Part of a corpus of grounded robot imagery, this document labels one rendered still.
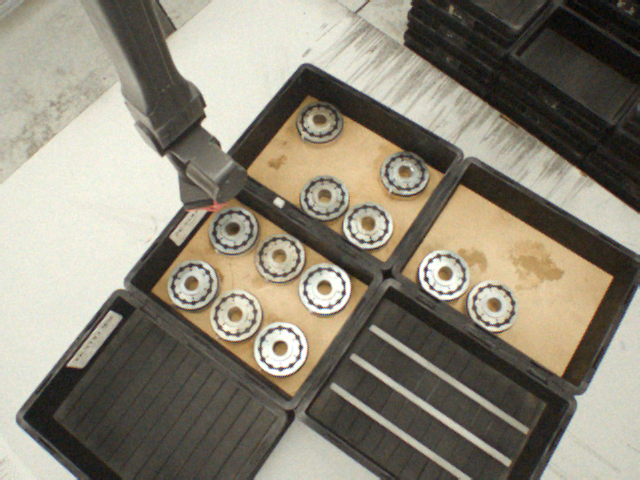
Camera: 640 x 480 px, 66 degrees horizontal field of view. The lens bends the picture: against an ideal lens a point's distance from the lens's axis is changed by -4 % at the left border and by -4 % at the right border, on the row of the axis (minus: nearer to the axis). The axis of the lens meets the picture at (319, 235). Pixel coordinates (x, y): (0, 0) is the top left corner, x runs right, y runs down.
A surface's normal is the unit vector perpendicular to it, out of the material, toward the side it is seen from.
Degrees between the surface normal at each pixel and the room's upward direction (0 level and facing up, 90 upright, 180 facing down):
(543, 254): 0
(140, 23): 95
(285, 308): 0
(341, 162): 0
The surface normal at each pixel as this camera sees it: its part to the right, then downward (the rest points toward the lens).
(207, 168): 0.05, -0.28
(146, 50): 0.74, 0.65
